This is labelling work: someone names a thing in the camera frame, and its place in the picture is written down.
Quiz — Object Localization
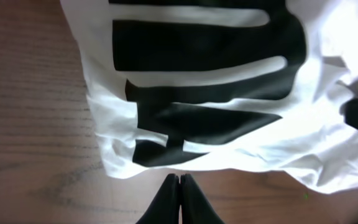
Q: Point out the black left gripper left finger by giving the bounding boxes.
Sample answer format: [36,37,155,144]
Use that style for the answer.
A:
[136,174,180,224]

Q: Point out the white t-shirt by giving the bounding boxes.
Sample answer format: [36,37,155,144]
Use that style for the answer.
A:
[61,0,358,194]

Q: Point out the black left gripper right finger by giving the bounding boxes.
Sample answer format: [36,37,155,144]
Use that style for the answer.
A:
[180,174,224,224]

